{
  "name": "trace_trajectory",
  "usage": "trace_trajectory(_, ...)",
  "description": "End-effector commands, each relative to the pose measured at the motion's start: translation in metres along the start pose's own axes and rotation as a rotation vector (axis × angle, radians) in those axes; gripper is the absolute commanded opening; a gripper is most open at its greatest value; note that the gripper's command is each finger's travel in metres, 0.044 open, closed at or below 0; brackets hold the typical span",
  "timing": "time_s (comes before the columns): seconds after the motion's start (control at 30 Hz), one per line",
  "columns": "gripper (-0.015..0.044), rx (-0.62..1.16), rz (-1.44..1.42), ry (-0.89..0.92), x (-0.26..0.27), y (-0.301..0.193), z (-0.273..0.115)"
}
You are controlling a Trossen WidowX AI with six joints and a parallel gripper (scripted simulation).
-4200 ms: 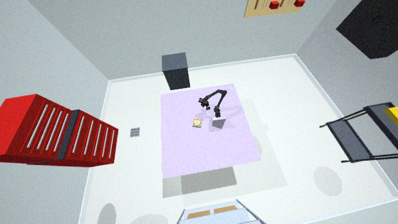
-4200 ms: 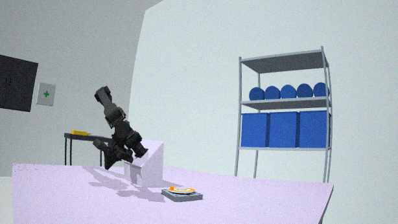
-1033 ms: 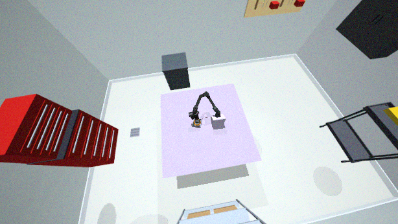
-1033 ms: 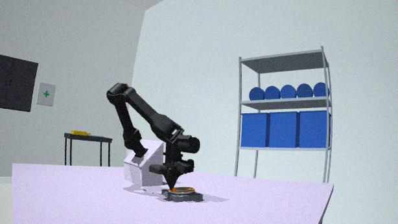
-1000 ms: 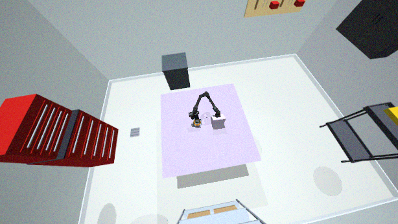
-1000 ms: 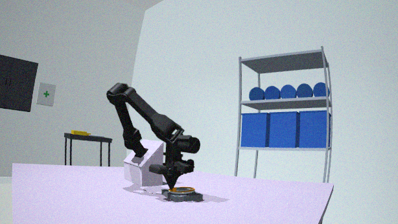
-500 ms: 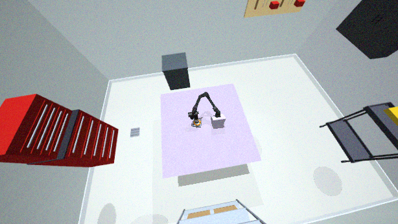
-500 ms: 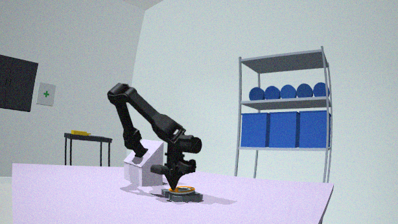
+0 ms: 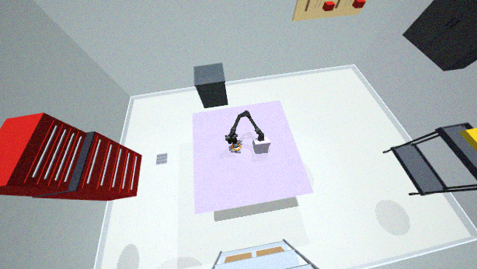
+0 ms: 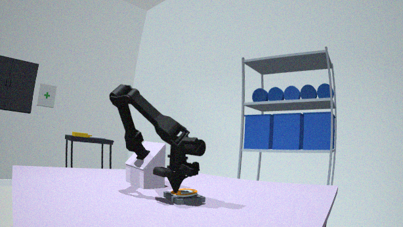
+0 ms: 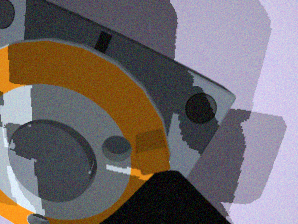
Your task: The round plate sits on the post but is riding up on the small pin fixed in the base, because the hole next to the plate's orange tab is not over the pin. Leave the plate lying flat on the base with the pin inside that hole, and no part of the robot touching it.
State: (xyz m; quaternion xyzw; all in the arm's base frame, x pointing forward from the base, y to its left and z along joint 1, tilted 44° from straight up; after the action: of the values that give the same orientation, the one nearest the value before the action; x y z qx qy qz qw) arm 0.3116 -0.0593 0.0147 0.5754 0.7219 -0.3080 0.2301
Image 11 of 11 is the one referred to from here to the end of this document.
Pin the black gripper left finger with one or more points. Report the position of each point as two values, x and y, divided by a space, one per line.
147 205

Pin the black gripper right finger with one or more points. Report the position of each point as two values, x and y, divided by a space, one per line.
185 205

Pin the orange round plate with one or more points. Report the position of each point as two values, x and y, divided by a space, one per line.
75 84

